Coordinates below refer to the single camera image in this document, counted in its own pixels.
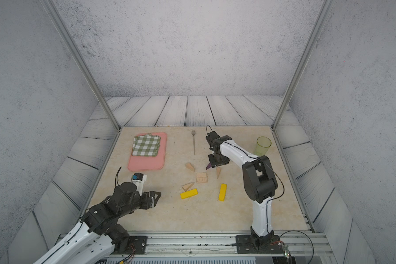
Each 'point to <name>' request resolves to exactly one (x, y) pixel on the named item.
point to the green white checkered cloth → (146, 145)
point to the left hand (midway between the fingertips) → (157, 195)
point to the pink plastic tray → (138, 163)
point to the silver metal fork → (193, 132)
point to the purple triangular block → (208, 166)
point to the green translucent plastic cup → (263, 144)
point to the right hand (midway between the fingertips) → (218, 163)
